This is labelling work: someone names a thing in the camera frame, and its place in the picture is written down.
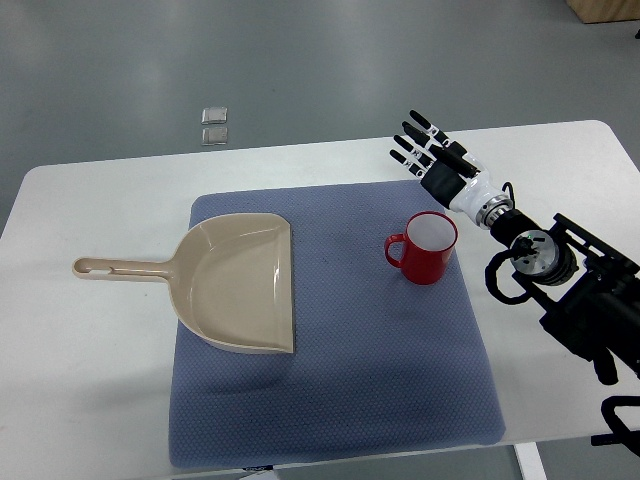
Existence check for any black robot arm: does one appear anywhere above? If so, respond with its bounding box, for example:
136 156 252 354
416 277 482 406
481 183 639 386

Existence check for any blue grey fabric mat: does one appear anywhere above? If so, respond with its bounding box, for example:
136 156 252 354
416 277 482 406
169 180 505 468

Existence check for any white table leg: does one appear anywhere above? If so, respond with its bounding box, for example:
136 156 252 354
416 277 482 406
513 442 547 480

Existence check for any upper metal floor plate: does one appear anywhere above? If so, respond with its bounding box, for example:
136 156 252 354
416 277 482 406
201 106 228 125

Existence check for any wooden box corner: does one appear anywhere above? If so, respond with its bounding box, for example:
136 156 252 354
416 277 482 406
566 0 639 24

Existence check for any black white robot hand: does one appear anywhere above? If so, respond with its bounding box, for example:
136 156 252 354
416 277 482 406
390 110 515 229

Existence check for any red mug white inside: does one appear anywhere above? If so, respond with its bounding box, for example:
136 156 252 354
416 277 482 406
384 211 459 285

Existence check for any beige plastic dustpan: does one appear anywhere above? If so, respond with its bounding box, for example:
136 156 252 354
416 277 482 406
72 213 295 354

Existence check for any lower metal floor plate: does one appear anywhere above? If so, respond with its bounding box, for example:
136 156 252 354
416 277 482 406
201 126 228 146

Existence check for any metal floor plate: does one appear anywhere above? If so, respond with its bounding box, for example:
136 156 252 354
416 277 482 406
201 106 228 125
201 126 228 146

